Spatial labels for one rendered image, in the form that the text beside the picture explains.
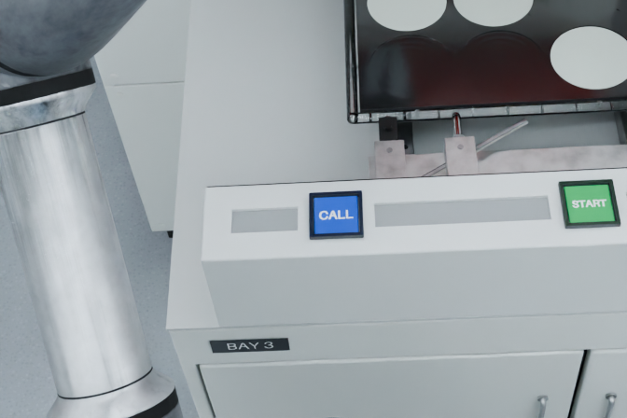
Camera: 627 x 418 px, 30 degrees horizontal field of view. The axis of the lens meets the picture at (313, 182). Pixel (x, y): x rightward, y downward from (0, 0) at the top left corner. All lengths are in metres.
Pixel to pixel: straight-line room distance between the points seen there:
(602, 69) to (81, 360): 0.73
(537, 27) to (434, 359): 0.42
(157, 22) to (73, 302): 0.90
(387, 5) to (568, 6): 0.22
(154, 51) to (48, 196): 0.92
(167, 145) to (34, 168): 1.10
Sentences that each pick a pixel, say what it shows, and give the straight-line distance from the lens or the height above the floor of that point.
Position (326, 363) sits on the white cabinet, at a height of 0.72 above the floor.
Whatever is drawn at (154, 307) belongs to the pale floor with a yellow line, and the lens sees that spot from 2.32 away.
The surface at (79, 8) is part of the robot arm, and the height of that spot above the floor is 1.36.
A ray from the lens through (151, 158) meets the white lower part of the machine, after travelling 2.11.
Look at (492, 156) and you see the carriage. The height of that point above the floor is 0.88.
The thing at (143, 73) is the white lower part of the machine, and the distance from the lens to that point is 1.93.
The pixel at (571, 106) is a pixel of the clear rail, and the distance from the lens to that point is 1.39.
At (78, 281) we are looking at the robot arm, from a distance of 1.01.
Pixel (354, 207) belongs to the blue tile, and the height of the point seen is 0.96.
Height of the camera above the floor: 1.97
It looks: 54 degrees down
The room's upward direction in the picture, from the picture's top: 7 degrees counter-clockwise
